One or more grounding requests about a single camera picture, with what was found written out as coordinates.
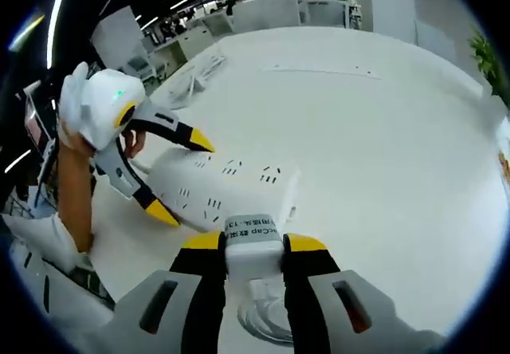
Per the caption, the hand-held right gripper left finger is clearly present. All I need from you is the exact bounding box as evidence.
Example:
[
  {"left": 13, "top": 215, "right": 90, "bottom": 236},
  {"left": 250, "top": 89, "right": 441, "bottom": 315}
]
[{"left": 99, "top": 232, "right": 228, "bottom": 354}]

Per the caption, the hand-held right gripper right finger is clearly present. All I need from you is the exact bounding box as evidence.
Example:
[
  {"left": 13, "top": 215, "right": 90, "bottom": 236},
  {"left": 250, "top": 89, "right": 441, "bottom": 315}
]
[{"left": 280, "top": 232, "right": 451, "bottom": 354}]

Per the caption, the white charger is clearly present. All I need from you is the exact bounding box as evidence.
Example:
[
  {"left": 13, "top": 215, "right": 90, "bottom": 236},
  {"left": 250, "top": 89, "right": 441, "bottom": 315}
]
[{"left": 222, "top": 213, "right": 284, "bottom": 285}]

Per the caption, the white power strip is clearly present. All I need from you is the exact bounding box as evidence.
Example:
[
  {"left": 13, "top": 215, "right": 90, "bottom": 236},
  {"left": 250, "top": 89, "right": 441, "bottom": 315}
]
[{"left": 147, "top": 147, "right": 300, "bottom": 234}]

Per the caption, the white desk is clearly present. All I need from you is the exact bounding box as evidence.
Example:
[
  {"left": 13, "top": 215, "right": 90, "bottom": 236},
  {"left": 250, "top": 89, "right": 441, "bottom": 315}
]
[{"left": 89, "top": 26, "right": 510, "bottom": 347}]

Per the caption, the person's left hand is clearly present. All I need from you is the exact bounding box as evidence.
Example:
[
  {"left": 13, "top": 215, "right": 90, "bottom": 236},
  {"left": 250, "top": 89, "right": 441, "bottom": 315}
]
[{"left": 120, "top": 128, "right": 147, "bottom": 159}]

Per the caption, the white office partition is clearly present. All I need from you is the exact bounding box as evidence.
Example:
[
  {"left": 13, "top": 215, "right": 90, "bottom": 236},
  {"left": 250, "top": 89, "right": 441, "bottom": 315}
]
[{"left": 232, "top": 0, "right": 302, "bottom": 33}]

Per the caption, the orange item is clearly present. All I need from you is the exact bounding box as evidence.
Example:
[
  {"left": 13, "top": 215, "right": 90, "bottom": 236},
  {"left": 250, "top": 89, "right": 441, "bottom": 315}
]
[{"left": 497, "top": 150, "right": 510, "bottom": 196}]

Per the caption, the green potted plant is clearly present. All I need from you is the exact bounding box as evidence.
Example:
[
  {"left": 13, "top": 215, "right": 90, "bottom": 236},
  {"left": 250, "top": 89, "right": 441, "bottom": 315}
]
[{"left": 469, "top": 29, "right": 504, "bottom": 96}]

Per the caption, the white bundled cable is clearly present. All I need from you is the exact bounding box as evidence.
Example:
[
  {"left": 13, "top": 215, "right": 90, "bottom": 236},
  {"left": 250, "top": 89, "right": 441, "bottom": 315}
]
[{"left": 169, "top": 50, "right": 229, "bottom": 106}]

